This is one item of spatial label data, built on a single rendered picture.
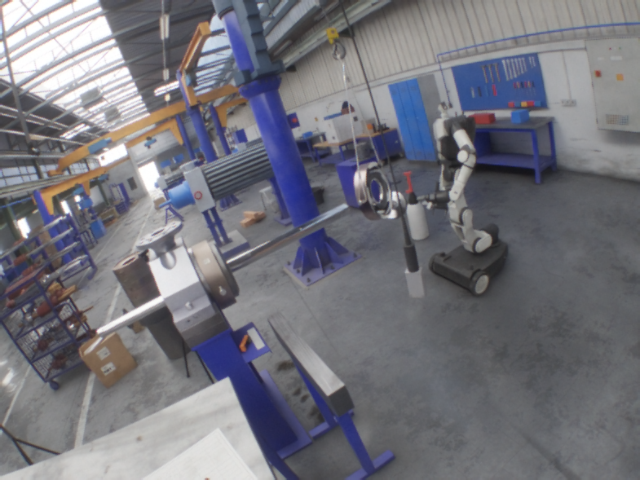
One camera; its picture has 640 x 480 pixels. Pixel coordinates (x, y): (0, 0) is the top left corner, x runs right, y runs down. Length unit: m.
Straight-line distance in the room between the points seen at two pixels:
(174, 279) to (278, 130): 2.13
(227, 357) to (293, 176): 2.21
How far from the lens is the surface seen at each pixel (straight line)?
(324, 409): 1.93
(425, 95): 6.43
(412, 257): 1.22
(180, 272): 1.51
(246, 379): 1.65
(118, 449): 1.46
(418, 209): 3.60
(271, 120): 3.26
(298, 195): 3.36
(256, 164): 5.24
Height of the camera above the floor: 1.70
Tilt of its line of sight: 22 degrees down
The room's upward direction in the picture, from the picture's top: 19 degrees counter-clockwise
